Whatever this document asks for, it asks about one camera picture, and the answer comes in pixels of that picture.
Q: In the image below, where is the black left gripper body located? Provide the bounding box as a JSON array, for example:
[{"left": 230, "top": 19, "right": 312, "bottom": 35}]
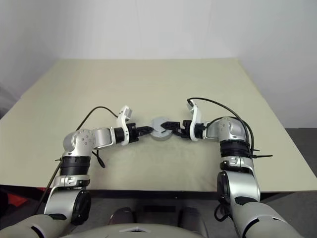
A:
[{"left": 127, "top": 122, "right": 139, "bottom": 144}]

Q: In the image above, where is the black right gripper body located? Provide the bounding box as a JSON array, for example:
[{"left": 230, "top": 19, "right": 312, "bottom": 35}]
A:
[{"left": 179, "top": 119, "right": 192, "bottom": 140}]

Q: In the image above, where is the silver finned motor lid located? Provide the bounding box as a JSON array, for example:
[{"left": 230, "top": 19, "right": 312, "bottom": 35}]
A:
[{"left": 150, "top": 117, "right": 174, "bottom": 134}]

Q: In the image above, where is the dark rounded shape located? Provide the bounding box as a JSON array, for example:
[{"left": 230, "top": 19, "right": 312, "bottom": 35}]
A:
[{"left": 108, "top": 206, "right": 136, "bottom": 227}]

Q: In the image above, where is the grey robot torso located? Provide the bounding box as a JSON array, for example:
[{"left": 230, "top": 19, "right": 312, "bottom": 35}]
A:
[{"left": 55, "top": 224, "right": 201, "bottom": 238}]

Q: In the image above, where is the red object under table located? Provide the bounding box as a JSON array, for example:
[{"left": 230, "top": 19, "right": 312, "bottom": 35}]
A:
[{"left": 0, "top": 187, "right": 48, "bottom": 207}]

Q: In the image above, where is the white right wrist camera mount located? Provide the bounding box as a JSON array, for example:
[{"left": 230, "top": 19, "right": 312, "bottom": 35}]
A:
[{"left": 186, "top": 99, "right": 207, "bottom": 142}]

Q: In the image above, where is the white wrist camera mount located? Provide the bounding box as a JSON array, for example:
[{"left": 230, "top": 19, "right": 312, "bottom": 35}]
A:
[
  {"left": 186, "top": 99, "right": 207, "bottom": 142},
  {"left": 115, "top": 105, "right": 135, "bottom": 147}
]

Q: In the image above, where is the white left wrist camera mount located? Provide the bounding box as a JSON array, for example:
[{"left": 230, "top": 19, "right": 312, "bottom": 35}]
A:
[{"left": 115, "top": 105, "right": 135, "bottom": 147}]

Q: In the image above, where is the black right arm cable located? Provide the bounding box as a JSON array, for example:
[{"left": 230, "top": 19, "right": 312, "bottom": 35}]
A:
[{"left": 186, "top": 98, "right": 258, "bottom": 222}]

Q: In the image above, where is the black table frame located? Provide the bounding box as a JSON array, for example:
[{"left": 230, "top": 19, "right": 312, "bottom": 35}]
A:
[{"left": 87, "top": 189, "right": 271, "bottom": 200}]

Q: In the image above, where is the black cable tie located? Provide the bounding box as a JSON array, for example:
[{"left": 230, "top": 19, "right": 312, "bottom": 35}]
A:
[{"left": 249, "top": 148, "right": 273, "bottom": 160}]

